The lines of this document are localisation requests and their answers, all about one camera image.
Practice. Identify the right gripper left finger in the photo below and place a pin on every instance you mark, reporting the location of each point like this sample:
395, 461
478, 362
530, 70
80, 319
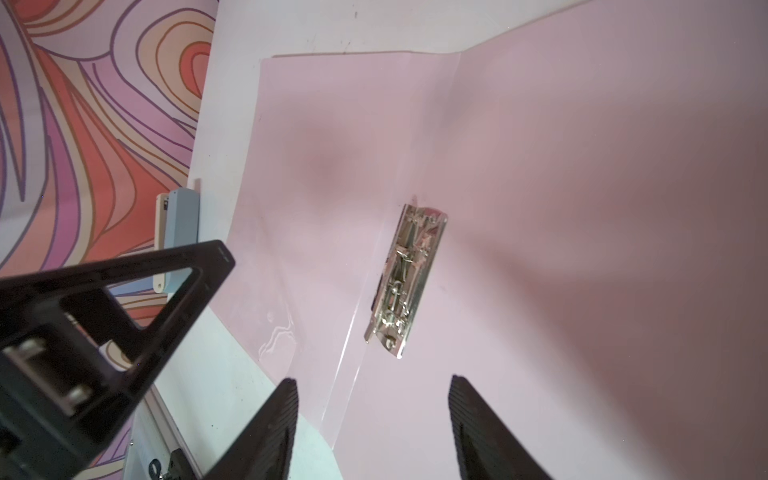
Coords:
263, 450

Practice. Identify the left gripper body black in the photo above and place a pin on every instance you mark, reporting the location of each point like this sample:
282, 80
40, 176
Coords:
42, 414

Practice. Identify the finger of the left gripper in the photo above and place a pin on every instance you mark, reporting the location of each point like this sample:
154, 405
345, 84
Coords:
104, 289

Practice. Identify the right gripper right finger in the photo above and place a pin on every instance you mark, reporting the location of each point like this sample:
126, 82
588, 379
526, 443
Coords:
485, 447

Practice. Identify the pink folder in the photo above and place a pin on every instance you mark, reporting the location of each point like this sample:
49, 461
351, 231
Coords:
602, 278

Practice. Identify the silver folder clip mechanism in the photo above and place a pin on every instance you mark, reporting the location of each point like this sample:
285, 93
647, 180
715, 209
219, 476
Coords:
401, 285

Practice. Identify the grey blue stapler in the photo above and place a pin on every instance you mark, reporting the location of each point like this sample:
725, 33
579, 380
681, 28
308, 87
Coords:
176, 224

